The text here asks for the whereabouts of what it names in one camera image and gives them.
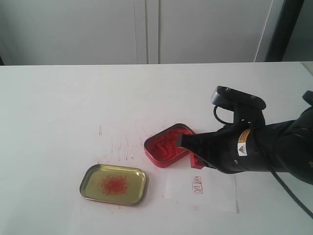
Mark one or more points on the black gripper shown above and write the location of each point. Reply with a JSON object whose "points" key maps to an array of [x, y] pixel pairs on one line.
{"points": [[235, 148]]}

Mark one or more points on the red stamp block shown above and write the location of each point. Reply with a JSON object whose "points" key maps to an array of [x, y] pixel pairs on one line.
{"points": [[195, 162]]}

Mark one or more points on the white paper sheet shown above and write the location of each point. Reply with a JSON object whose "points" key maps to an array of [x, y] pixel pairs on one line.
{"points": [[202, 187]]}

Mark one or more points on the red ink pad tin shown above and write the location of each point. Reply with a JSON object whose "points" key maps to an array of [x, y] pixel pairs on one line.
{"points": [[161, 148]]}

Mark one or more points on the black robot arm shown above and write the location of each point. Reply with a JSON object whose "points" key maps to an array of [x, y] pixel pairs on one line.
{"points": [[289, 145]]}

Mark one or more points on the gold metal tin lid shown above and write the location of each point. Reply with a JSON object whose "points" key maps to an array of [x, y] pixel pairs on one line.
{"points": [[113, 184]]}

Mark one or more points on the white cabinet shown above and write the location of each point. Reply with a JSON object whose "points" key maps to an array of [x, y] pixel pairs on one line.
{"points": [[82, 32]]}

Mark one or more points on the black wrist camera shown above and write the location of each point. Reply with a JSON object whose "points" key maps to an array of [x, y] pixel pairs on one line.
{"points": [[227, 98]]}

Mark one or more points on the dark vertical post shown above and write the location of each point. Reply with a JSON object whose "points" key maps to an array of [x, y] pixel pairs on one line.
{"points": [[283, 30]]}

